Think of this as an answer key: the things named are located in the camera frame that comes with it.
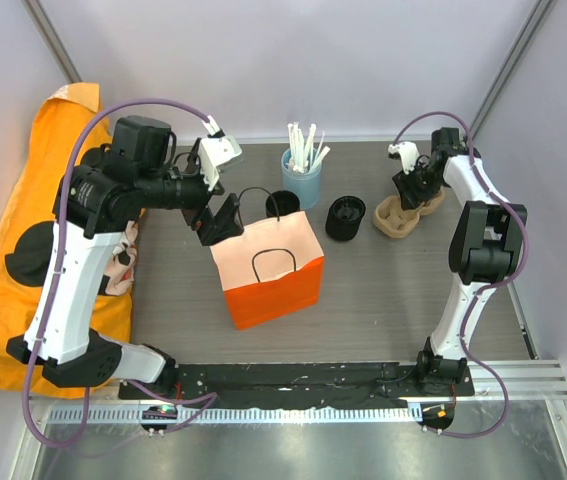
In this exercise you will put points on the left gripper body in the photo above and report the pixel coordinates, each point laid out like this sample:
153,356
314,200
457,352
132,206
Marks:
193,168

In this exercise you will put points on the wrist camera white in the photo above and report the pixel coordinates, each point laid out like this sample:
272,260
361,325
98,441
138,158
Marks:
217,151
407,152

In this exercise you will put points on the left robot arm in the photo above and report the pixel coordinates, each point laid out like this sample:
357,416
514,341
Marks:
107,193

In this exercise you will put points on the orange cartoon mouse cloth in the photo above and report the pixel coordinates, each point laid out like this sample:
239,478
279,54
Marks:
26,231

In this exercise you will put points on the stack of black cups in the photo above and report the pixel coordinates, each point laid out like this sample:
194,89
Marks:
281,203

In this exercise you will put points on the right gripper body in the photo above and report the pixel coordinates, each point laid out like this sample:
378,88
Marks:
419,185

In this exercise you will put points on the light blue tin cup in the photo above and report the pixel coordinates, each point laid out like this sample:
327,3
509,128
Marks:
305,186

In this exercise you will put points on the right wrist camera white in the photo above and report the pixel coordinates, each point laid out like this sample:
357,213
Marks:
407,152

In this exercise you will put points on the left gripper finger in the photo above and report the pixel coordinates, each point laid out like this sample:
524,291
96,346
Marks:
226,222
208,227

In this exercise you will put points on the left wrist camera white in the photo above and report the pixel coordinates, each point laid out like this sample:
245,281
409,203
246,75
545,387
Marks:
217,151

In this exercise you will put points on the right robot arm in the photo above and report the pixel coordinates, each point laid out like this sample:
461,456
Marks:
484,252

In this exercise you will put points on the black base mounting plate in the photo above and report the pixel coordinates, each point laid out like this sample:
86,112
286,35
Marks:
302,386

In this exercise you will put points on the white wrapped straws bundle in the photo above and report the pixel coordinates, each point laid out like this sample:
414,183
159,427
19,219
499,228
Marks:
306,152

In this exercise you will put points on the orange paper bag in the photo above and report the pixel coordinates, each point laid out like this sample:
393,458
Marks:
274,268

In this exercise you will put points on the brown pulp cup carrier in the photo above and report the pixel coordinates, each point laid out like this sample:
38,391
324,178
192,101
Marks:
393,221

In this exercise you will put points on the slotted aluminium rail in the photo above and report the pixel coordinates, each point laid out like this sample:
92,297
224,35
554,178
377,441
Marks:
155,414

